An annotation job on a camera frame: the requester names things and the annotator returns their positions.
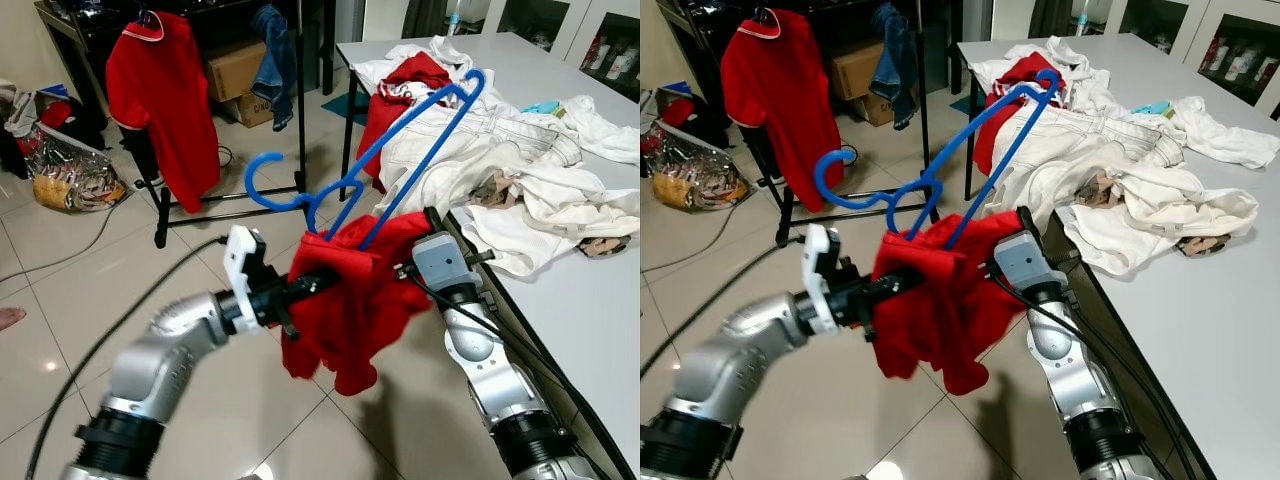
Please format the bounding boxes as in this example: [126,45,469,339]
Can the grey floor cable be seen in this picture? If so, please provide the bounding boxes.
[640,200,746,271]
[0,200,126,286]

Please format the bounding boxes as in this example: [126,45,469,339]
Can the white crumpled shirt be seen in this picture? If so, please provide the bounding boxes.
[968,37,1121,111]
[350,37,501,111]

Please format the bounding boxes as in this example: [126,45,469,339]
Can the dark laundry heap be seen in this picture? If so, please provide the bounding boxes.
[640,85,716,151]
[0,80,101,181]

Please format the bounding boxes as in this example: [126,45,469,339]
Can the clear plastic bag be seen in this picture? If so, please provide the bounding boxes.
[645,125,751,211]
[30,125,129,213]

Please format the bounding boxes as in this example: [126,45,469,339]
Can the blue denim garment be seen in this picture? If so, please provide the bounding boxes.
[870,3,919,131]
[250,3,299,133]

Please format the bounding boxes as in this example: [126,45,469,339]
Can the white glass door cabinet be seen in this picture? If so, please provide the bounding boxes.
[1100,0,1280,106]
[475,0,641,101]

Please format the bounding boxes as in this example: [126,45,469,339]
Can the blue plastic hanger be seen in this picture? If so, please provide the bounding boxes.
[813,68,1063,251]
[244,68,488,251]

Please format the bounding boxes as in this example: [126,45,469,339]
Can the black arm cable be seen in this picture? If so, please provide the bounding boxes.
[400,262,626,480]
[25,235,231,480]
[985,262,1201,480]
[640,235,811,381]

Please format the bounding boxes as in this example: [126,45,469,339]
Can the black metal clothes rack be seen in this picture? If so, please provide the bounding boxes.
[655,0,941,249]
[35,0,311,249]

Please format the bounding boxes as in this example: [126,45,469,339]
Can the plain red shirt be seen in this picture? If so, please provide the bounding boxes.
[280,210,436,397]
[872,210,1029,397]

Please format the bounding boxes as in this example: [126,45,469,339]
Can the large brown cardboard box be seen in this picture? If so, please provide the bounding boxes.
[830,40,887,101]
[205,40,269,101]

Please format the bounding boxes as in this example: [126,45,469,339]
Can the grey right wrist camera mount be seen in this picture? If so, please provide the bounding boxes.
[993,232,1067,297]
[412,232,483,297]

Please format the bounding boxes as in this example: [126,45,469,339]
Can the red garment with white trim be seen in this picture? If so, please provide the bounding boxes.
[972,52,1066,176]
[357,52,456,191]

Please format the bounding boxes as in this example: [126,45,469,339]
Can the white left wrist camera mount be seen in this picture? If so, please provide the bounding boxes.
[803,224,847,336]
[222,226,271,336]

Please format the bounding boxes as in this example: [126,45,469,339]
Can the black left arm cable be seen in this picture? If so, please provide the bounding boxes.
[640,235,811,381]
[25,235,231,480]

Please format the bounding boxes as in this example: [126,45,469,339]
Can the cream white jeans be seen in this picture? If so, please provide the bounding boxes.
[985,105,1186,221]
[375,105,583,216]

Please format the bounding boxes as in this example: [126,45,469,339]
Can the white garment with teal patch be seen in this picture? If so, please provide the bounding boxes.
[1130,95,1280,171]
[520,95,641,166]

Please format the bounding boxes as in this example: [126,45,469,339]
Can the red polo shirt white collar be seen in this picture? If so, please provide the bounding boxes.
[105,12,223,214]
[720,10,846,214]

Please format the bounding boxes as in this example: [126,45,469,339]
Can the white mesh jersey brown print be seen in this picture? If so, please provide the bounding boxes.
[1060,165,1261,279]
[455,165,641,279]

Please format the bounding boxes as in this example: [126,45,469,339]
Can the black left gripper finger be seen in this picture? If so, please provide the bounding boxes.
[290,272,339,302]
[866,272,917,302]

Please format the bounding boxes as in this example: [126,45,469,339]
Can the small printed cardboard box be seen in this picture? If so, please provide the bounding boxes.
[855,92,897,126]
[225,92,276,129]

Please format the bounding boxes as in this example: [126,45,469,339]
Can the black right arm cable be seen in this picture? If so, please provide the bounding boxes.
[400,262,626,480]
[985,262,1201,480]

